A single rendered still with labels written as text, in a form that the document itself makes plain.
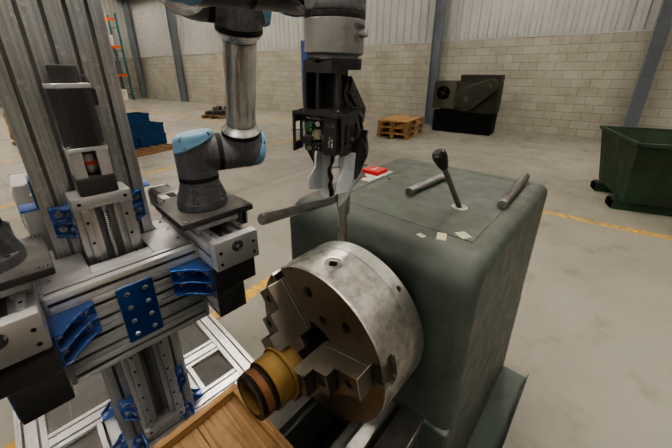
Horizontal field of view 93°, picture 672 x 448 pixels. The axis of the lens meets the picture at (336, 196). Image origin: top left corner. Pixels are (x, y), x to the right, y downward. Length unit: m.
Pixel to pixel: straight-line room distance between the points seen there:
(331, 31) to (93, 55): 0.81
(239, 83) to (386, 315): 0.68
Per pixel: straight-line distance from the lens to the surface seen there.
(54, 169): 1.12
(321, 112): 0.40
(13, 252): 0.99
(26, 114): 1.11
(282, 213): 0.35
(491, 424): 1.30
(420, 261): 0.62
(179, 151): 1.01
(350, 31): 0.41
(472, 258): 0.61
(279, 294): 0.62
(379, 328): 0.55
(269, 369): 0.58
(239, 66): 0.91
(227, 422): 0.83
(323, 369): 0.57
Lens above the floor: 1.55
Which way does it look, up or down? 21 degrees down
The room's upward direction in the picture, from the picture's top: straight up
